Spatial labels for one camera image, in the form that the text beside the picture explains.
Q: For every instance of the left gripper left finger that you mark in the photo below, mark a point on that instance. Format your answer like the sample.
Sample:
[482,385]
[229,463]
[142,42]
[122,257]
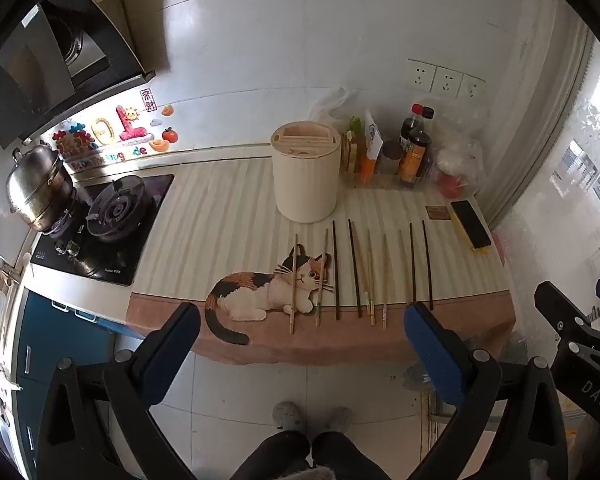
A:
[137,380]

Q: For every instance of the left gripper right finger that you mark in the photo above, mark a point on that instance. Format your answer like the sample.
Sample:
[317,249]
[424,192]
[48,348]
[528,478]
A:
[467,379]

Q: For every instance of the wooden chopstick green tip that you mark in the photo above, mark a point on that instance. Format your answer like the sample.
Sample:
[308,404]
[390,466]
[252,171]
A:
[321,279]

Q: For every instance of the blue kitchen cabinet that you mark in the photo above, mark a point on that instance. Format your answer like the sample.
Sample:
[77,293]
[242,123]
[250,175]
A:
[49,332]

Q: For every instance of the black yellow sponge brush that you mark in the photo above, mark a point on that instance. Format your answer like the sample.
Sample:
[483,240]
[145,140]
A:
[478,236]

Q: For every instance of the grey slipper right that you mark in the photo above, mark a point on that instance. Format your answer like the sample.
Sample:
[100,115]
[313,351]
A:
[339,420]

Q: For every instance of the grey slipper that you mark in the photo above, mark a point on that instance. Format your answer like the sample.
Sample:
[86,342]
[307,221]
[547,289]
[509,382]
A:
[287,416]
[339,420]

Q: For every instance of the black gas stove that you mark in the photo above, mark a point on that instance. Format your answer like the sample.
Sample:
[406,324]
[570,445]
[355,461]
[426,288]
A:
[103,234]

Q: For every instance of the grey slipper left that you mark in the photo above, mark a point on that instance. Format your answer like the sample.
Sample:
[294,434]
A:
[287,416]

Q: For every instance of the small brown card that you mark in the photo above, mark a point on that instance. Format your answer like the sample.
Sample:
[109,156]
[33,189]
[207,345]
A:
[438,213]

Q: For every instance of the white plastic bag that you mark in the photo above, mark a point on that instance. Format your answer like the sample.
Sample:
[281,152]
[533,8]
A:
[457,155]

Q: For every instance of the soy sauce bottle orange label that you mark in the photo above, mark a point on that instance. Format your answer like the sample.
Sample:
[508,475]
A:
[415,161]

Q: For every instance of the steel pot with lid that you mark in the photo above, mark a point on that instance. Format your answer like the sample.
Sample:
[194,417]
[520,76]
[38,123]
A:
[39,188]

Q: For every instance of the clear condiment tray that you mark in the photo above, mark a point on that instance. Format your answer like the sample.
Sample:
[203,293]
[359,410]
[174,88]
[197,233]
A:
[393,182]

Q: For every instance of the brown lid jar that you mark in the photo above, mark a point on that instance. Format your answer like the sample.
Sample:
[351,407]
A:
[389,158]

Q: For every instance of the red cap dark bottle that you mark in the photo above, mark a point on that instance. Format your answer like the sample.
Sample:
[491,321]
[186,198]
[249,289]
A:
[411,129]

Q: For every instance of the white seasoning packet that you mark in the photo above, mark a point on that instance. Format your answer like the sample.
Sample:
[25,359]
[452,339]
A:
[373,138]

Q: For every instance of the cream utensil holder canister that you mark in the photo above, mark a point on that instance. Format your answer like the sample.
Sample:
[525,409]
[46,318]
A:
[306,164]

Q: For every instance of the black range hood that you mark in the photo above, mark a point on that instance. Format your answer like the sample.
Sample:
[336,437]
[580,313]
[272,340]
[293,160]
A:
[62,57]

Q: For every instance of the colourful wall stickers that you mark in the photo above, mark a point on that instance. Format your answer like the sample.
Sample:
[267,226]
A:
[115,130]

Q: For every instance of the triple wall socket panel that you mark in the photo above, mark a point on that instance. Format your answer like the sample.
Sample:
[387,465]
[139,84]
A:
[442,81]

